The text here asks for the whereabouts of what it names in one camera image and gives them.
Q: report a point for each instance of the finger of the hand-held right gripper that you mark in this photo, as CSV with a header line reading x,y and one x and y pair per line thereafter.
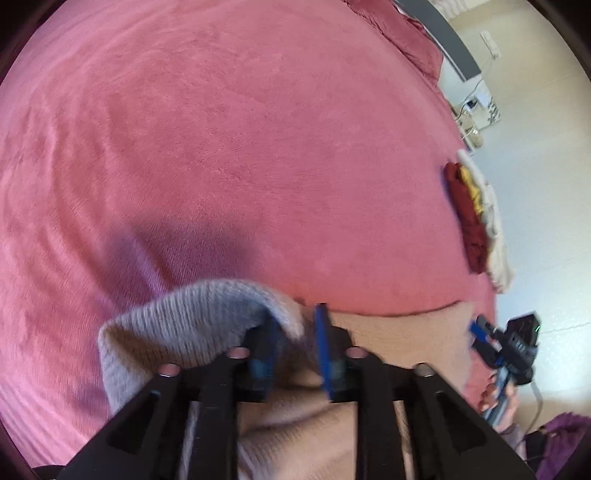
x,y
480,332

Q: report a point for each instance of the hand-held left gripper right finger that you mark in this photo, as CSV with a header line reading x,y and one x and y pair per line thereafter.
x,y
323,341

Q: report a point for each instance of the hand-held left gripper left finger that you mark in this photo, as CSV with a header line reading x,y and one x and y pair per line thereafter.
x,y
270,344

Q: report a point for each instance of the person's right hand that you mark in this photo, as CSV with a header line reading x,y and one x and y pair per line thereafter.
x,y
510,401

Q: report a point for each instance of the cream fleece garment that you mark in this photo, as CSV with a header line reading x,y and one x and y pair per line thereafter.
x,y
498,249

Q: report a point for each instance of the dark red garment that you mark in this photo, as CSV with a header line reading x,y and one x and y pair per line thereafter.
x,y
471,226

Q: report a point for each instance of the purple garment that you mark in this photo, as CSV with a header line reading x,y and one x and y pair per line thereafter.
x,y
568,443

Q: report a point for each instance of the yellow garment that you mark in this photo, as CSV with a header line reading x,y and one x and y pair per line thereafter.
x,y
475,196

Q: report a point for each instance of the pink bed blanket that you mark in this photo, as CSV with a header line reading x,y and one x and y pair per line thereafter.
x,y
231,161

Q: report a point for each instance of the white nightstand with clutter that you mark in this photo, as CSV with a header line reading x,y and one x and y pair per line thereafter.
x,y
475,120

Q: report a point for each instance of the grey and white headboard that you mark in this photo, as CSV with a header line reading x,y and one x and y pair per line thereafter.
x,y
455,41

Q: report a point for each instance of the dusty pink pillow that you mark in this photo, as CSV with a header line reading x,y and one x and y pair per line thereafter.
x,y
411,37

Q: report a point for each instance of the white wall switch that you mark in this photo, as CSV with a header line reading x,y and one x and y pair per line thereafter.
x,y
490,44

